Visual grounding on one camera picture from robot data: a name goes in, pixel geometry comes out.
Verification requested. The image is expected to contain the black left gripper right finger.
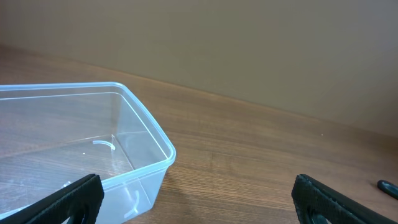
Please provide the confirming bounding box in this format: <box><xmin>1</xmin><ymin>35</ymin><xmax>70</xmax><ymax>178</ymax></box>
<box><xmin>292</xmin><ymin>174</ymin><xmax>397</xmax><ymax>224</ymax></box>

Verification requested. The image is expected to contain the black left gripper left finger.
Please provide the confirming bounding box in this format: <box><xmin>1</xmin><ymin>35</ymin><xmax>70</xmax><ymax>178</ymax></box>
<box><xmin>1</xmin><ymin>174</ymin><xmax>104</xmax><ymax>224</ymax></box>

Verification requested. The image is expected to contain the clear plastic storage container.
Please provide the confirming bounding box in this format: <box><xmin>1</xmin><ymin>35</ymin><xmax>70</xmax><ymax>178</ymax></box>
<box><xmin>1</xmin><ymin>82</ymin><xmax>176</xmax><ymax>223</ymax></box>

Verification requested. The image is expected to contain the black red handled screwdriver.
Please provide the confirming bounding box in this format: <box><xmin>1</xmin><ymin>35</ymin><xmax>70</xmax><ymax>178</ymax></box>
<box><xmin>377</xmin><ymin>180</ymin><xmax>398</xmax><ymax>199</ymax></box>

